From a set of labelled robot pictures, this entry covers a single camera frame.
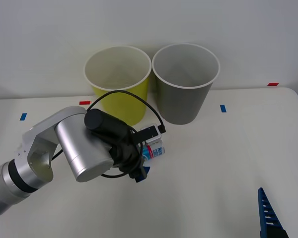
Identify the blue and white drink can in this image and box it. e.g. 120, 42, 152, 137
141, 139, 166, 163

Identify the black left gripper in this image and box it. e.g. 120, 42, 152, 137
110, 142, 151, 184

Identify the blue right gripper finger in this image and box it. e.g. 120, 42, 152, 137
257, 187, 288, 238

